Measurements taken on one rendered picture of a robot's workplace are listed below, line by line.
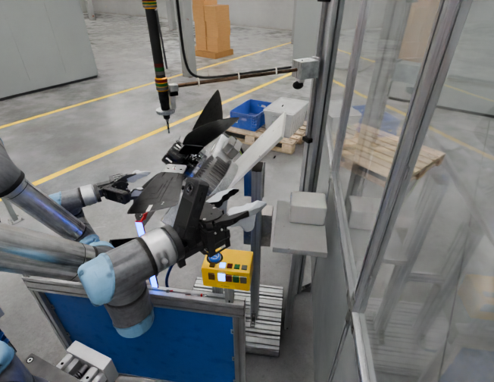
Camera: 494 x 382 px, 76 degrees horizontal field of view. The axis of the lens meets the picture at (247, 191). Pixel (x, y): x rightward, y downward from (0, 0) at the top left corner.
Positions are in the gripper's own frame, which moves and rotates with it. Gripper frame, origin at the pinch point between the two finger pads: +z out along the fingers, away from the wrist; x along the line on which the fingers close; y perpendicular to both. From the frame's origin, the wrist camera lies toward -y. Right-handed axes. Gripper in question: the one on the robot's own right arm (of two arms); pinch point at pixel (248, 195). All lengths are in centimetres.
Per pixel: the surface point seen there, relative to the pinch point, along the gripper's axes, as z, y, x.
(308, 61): 73, -16, -43
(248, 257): 12.3, 36.2, -18.7
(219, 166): 32, 21, -59
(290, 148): 235, 110, -205
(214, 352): 1, 94, -36
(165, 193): 3, 21, -54
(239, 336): 8, 80, -26
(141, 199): -4, 22, -61
